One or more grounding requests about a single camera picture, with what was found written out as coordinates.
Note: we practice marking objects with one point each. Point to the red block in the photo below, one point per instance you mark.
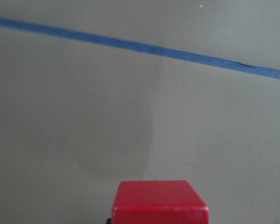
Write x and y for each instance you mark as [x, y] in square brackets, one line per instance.
[158, 202]

